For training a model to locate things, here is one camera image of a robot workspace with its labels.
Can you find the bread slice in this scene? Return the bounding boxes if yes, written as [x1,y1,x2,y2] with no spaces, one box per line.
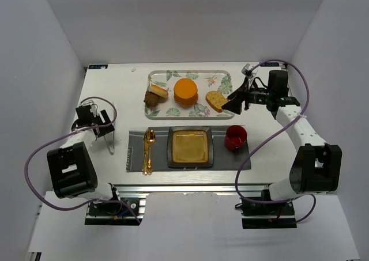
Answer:
[205,91,228,113]

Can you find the aluminium rail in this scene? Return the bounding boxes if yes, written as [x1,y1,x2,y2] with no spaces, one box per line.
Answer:
[111,183,273,215]

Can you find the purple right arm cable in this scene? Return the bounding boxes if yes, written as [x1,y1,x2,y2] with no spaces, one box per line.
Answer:
[235,59,317,224]

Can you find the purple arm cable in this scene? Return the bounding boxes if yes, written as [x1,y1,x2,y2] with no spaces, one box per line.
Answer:
[24,96,142,224]
[235,59,317,224]

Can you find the square brown ceramic plate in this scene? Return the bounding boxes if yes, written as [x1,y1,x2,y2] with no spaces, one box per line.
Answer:
[167,126,214,168]

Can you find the silver metal tongs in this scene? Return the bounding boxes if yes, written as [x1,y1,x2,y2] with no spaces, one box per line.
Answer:
[104,131,115,155]

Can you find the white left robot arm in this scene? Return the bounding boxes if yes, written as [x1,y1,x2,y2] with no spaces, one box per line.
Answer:
[47,100,116,200]

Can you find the orange round cake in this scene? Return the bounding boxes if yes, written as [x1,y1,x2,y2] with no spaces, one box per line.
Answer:
[174,78,198,107]

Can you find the gold fork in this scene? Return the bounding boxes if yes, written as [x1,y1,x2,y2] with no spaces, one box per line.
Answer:
[142,130,149,175]

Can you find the small glazed donut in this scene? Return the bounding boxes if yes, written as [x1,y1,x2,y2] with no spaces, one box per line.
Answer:
[148,85,168,99]

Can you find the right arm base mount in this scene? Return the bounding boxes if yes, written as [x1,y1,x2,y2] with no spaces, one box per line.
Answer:
[235,189,297,230]

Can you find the grey placemat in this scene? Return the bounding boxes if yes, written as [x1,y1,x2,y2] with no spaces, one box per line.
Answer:
[126,125,252,173]

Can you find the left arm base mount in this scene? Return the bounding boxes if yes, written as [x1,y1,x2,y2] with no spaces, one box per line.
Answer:
[84,198,143,226]

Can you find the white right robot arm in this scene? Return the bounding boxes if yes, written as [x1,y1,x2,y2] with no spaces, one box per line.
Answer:
[222,69,342,203]

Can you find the floral serving tray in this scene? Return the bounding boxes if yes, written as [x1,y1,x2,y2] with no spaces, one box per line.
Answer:
[144,70,234,119]

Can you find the gold spoon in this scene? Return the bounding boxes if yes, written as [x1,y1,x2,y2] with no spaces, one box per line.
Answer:
[147,129,156,175]

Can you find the red cup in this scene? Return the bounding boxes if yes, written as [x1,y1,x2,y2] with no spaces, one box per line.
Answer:
[224,125,247,152]

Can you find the brown chocolate muffin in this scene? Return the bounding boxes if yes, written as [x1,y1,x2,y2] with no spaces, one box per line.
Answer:
[144,90,160,108]

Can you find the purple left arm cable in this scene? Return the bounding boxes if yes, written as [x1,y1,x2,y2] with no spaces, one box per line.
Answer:
[24,96,142,224]

